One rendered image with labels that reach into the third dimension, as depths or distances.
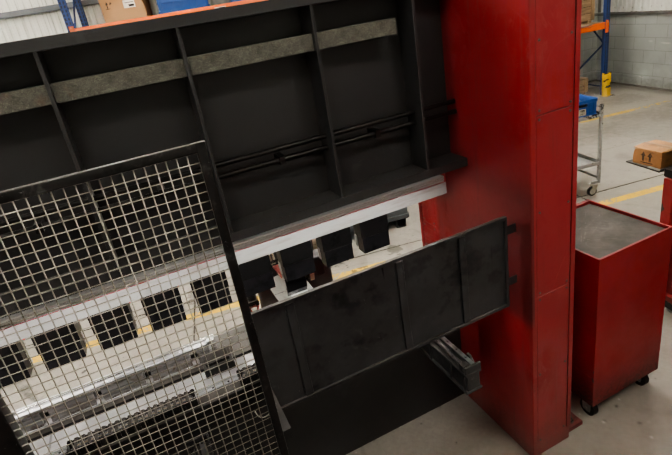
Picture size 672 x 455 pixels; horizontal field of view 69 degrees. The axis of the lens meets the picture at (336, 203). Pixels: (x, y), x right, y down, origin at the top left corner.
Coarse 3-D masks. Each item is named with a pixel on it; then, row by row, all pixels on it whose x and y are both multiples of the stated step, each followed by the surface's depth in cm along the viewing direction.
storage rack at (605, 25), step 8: (608, 0) 813; (608, 8) 818; (608, 16) 822; (584, 24) 838; (592, 24) 822; (600, 24) 825; (608, 24) 827; (584, 32) 822; (608, 32) 832; (600, 40) 848; (608, 40) 838; (608, 48) 843; (592, 56) 879; (584, 64) 901; (600, 80) 867; (600, 88) 871
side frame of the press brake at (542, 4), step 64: (448, 0) 202; (512, 0) 171; (576, 0) 174; (448, 64) 215; (512, 64) 180; (576, 64) 182; (512, 128) 190; (576, 128) 192; (448, 192) 245; (512, 192) 201; (576, 192) 202; (512, 256) 213; (512, 320) 227; (512, 384) 243
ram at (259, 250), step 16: (416, 192) 238; (432, 192) 242; (368, 208) 229; (384, 208) 233; (400, 208) 237; (320, 224) 221; (336, 224) 224; (352, 224) 228; (272, 240) 213; (288, 240) 217; (304, 240) 220; (224, 256) 206; (240, 256) 209; (256, 256) 212; (176, 272) 200; (208, 272) 205; (128, 288) 193; (160, 288) 199; (80, 304) 187; (112, 304) 192; (32, 320) 182; (48, 320) 184; (0, 336) 179; (16, 336) 181
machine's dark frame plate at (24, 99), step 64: (320, 0) 174; (384, 0) 197; (0, 64) 151; (64, 64) 158; (128, 64) 166; (192, 64) 165; (256, 64) 183; (320, 64) 181; (384, 64) 205; (0, 128) 156; (64, 128) 153; (128, 128) 172; (192, 128) 180; (256, 128) 190; (320, 128) 200; (384, 128) 207; (448, 128) 228; (192, 192) 187; (256, 192) 198; (320, 192) 210; (384, 192) 209; (0, 256) 166; (128, 256) 181
